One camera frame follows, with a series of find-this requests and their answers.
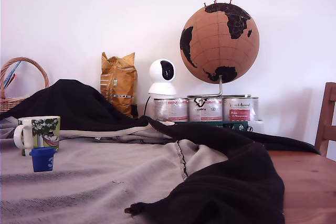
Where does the blue coffee capsule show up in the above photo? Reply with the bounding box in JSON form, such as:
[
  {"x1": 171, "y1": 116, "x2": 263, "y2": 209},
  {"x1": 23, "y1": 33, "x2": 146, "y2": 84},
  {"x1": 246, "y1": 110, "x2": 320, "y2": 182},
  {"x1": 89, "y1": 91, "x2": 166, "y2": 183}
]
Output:
[{"x1": 29, "y1": 147, "x2": 58, "y2": 173}]

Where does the yellow coffee bag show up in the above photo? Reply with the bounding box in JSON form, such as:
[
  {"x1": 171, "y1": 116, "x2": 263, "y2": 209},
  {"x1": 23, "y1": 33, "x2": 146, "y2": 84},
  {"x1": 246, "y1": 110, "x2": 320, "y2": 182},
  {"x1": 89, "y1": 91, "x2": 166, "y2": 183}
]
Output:
[{"x1": 100, "y1": 51, "x2": 138, "y2": 119}]

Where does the green illustrated coffee mug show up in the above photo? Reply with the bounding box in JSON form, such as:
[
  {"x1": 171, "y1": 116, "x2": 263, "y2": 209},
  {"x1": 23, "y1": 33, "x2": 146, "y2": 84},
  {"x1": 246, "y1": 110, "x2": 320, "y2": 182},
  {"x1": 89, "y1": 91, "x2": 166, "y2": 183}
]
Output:
[{"x1": 13, "y1": 115, "x2": 61, "y2": 157}]

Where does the silver tin can small text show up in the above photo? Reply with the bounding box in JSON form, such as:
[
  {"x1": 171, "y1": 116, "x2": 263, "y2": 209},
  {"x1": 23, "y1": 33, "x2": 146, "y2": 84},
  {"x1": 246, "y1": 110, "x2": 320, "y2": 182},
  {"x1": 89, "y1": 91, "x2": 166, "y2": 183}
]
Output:
[{"x1": 153, "y1": 97, "x2": 189, "y2": 122}]

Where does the silver tin can black logo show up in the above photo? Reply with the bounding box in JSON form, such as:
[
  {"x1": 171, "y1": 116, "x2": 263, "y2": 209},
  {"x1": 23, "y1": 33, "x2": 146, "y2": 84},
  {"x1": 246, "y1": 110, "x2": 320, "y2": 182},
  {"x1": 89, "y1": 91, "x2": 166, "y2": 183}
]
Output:
[{"x1": 187, "y1": 97, "x2": 224, "y2": 122}]

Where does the silver tin can red panel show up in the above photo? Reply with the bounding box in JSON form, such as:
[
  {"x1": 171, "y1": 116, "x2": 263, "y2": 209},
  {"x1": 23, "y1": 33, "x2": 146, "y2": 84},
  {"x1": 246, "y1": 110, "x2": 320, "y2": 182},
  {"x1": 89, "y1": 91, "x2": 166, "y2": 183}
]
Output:
[{"x1": 222, "y1": 96, "x2": 259, "y2": 122}]

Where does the cork globe on metal stand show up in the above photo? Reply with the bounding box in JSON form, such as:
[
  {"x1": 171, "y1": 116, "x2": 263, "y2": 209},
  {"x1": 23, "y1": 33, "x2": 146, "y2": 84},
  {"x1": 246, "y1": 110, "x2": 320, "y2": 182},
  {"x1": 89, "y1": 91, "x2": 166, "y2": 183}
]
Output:
[{"x1": 180, "y1": 2, "x2": 260, "y2": 99}]

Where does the black and grey hoodie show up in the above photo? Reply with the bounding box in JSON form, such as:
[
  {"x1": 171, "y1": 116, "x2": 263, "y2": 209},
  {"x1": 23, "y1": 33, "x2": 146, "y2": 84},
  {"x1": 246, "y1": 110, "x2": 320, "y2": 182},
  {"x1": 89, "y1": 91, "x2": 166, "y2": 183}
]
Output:
[{"x1": 0, "y1": 78, "x2": 321, "y2": 224}]

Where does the blue stick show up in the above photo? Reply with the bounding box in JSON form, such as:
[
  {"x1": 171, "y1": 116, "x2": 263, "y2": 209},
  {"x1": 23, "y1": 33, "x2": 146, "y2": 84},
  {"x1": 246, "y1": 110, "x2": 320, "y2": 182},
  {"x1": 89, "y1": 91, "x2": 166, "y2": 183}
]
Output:
[{"x1": 2, "y1": 60, "x2": 22, "y2": 88}]

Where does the red pen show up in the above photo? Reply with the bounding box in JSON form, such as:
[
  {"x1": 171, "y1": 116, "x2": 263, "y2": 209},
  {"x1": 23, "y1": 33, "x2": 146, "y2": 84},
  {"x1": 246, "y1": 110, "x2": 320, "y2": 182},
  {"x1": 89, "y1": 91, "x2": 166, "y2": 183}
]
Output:
[{"x1": 4, "y1": 73, "x2": 16, "y2": 89}]

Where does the wooden chair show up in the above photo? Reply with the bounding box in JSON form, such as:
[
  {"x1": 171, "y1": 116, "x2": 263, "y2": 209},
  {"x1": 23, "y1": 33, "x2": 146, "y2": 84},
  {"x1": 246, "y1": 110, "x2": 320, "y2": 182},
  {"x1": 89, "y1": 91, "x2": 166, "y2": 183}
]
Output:
[{"x1": 314, "y1": 81, "x2": 336, "y2": 159}]

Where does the white security camera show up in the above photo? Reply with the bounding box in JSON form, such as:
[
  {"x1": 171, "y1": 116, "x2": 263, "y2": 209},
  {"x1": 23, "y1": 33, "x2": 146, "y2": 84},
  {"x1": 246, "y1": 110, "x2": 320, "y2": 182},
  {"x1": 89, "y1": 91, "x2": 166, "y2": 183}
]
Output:
[{"x1": 148, "y1": 59, "x2": 177, "y2": 98}]

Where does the black camera power cable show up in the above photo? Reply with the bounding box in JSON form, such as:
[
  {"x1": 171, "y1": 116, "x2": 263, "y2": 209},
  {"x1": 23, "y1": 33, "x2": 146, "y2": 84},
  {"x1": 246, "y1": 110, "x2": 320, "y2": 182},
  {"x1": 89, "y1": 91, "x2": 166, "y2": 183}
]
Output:
[{"x1": 143, "y1": 95, "x2": 152, "y2": 117}]

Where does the wicker basket with handle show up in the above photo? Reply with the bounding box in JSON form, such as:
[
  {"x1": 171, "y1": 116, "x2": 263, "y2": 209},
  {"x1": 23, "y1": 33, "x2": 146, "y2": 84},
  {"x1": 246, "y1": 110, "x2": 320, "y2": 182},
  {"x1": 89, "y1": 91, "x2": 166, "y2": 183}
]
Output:
[{"x1": 0, "y1": 56, "x2": 50, "y2": 115}]

